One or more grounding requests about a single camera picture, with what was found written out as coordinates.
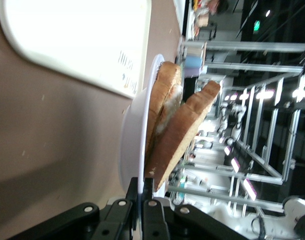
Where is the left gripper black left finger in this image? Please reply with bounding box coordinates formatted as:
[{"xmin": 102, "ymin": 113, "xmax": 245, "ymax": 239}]
[{"xmin": 7, "ymin": 176, "xmax": 140, "ymax": 240}]

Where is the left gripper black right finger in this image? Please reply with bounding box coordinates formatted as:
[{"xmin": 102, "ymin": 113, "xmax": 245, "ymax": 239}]
[{"xmin": 141, "ymin": 176, "xmax": 246, "ymax": 240}]

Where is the white round plate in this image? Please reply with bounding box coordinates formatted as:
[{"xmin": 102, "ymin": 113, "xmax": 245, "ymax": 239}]
[{"xmin": 118, "ymin": 53, "xmax": 174, "ymax": 201}]

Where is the brown toast bread slice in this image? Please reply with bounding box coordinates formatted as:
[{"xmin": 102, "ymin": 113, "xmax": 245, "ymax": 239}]
[
  {"xmin": 148, "ymin": 80, "xmax": 222, "ymax": 193},
  {"xmin": 144, "ymin": 60, "xmax": 183, "ymax": 161}
]

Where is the toy fried egg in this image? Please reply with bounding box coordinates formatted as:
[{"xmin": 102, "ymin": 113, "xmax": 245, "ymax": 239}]
[{"xmin": 154, "ymin": 83, "xmax": 184, "ymax": 136}]

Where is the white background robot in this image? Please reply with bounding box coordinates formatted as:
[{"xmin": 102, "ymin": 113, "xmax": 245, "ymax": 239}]
[{"xmin": 216, "ymin": 100, "xmax": 246, "ymax": 146}]

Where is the cream bear print tray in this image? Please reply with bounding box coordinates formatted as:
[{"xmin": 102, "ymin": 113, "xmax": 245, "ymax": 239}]
[{"xmin": 0, "ymin": 0, "xmax": 154, "ymax": 100}]

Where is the aluminium cage frame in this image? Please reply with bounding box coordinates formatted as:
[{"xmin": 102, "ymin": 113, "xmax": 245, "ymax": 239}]
[{"xmin": 167, "ymin": 40, "xmax": 305, "ymax": 211}]

